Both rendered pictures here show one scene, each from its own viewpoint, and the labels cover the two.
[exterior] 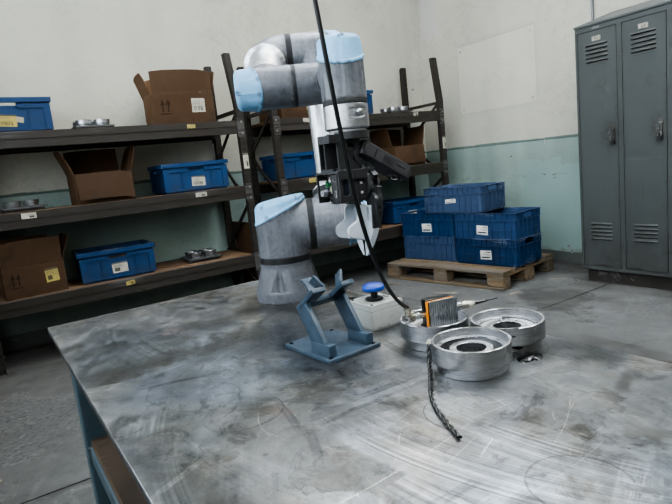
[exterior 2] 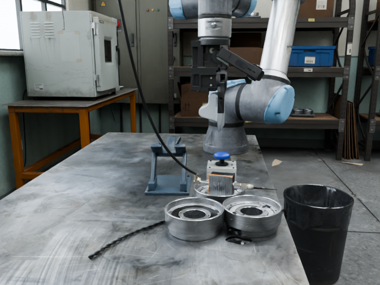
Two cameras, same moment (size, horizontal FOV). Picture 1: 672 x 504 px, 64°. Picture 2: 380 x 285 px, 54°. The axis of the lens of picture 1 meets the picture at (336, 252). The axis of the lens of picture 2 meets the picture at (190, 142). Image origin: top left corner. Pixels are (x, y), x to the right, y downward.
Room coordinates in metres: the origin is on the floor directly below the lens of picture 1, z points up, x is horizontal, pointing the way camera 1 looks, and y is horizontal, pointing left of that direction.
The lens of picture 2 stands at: (0.21, -0.54, 1.10)
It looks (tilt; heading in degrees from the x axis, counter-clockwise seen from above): 13 degrees down; 38
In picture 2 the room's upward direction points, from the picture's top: straight up
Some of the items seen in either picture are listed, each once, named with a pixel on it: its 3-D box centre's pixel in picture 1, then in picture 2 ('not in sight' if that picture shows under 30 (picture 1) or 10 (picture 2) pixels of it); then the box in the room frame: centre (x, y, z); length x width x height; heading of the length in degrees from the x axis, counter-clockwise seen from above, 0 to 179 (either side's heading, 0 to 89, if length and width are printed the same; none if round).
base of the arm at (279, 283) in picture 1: (287, 275); (225, 134); (1.23, 0.12, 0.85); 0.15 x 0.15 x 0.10
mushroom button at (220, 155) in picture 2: (374, 296); (221, 162); (0.94, -0.06, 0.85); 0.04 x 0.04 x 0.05
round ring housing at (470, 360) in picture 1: (471, 353); (194, 218); (0.69, -0.17, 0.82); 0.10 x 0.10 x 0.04
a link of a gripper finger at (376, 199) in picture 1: (370, 202); (220, 94); (0.92, -0.07, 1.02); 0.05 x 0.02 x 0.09; 32
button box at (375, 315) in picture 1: (373, 309); (221, 171); (0.95, -0.06, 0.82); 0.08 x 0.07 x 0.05; 33
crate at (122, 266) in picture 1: (114, 261); not in sight; (3.97, 1.63, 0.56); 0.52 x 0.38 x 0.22; 120
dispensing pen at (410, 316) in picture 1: (451, 307); (234, 184); (0.82, -0.17, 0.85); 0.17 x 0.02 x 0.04; 111
